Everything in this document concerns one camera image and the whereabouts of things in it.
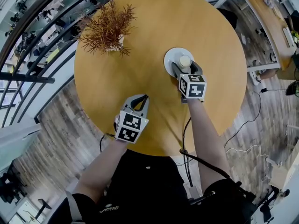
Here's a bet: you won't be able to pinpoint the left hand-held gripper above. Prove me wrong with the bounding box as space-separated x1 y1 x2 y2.
114 94 151 144

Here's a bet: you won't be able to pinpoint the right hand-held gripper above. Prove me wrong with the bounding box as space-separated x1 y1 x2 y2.
171 61 207 104

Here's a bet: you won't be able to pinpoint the cream round cup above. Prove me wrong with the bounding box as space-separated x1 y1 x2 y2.
179 54 192 68

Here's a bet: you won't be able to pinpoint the white round coaster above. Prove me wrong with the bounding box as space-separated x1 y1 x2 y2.
163 46 195 76

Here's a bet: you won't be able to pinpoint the person's left forearm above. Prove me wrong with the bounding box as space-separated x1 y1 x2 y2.
73 138 129 205

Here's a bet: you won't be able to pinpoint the person's right forearm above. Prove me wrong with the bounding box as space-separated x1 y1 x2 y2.
186 98 231 196

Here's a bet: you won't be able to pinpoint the dried orange plant white pot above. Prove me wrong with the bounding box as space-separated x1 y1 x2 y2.
77 0 137 58

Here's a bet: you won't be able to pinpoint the person's black shirt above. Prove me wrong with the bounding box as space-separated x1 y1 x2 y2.
53 148 248 224

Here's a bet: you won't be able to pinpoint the rectangular wooden table white legs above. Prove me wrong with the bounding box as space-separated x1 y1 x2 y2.
235 0 299 71

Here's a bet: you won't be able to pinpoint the curved dark railing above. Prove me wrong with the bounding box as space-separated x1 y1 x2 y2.
0 0 117 129

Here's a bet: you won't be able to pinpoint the white box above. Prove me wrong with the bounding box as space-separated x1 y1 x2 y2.
282 27 295 48

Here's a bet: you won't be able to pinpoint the light wooden block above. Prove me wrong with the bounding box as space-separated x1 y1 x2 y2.
271 6 285 19

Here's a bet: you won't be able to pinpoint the black backpack gear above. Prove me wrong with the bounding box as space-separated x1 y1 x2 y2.
188 180 258 211

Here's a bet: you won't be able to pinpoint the light wooden furniture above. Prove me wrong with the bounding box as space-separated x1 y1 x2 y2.
268 162 299 189

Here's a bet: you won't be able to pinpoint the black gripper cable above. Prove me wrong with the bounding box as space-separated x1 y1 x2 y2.
179 115 235 182
100 133 116 153

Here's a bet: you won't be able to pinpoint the black floor cable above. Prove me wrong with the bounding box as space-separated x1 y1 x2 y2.
223 87 288 149

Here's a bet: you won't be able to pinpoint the white floor cable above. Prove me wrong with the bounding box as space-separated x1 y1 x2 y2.
223 144 270 159

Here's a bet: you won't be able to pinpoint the grey shoulder strap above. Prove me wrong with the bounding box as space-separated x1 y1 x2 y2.
65 190 83 224

